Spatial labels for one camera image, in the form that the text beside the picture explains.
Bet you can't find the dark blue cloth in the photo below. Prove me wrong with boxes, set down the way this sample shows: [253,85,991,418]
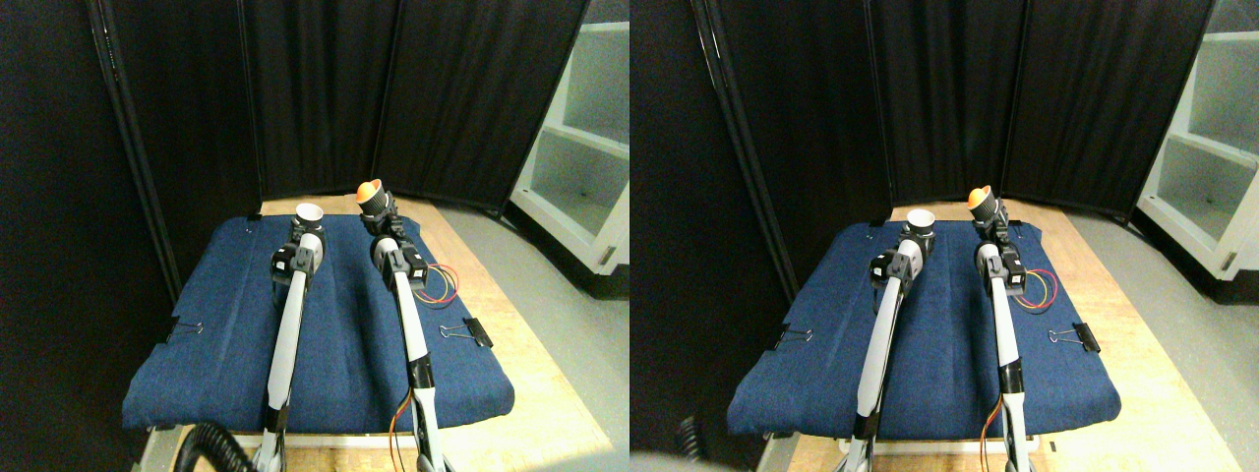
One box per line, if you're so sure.
[728,218,1121,440]
[123,212,515,434]

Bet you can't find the white shelf unit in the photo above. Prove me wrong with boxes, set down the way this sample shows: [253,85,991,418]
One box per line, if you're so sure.
[1134,34,1259,283]
[509,25,630,276]

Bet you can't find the yellow wire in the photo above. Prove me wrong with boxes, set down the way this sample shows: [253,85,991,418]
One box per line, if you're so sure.
[415,270,451,304]
[1015,275,1050,310]

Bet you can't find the red wire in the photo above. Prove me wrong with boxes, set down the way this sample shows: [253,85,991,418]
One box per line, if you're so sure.
[1013,268,1058,314]
[413,264,459,308]

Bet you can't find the orange wire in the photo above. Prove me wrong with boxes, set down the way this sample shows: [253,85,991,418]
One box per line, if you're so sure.
[389,388,414,472]
[980,393,1002,472]

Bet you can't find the black ribbed hose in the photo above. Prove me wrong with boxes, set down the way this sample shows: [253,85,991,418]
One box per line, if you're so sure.
[679,415,711,463]
[172,423,259,472]

